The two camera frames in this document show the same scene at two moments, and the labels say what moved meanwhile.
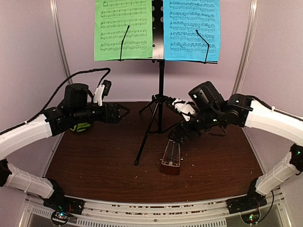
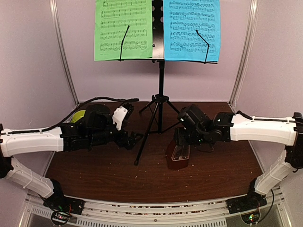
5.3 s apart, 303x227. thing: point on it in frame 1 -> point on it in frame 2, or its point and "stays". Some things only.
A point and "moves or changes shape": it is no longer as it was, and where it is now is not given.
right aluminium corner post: (250, 35) stays
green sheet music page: (112, 18) stays
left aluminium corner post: (54, 10) stays
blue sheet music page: (182, 18) stays
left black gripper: (114, 118) -> (129, 144)
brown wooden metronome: (171, 161) moves or changes shape
